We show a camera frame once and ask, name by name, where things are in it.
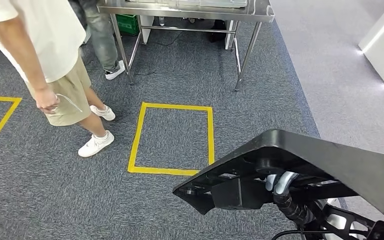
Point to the black plastic licence plate frame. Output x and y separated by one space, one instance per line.
344 165

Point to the white lit display plinth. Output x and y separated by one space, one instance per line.
383 49

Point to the person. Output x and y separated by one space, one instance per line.
46 33
104 43

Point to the green plastic crate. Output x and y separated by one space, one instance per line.
127 24

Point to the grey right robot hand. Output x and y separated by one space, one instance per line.
282 184

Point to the stainless steel workbench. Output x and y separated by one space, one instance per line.
185 14

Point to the person's hand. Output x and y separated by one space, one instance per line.
46 101

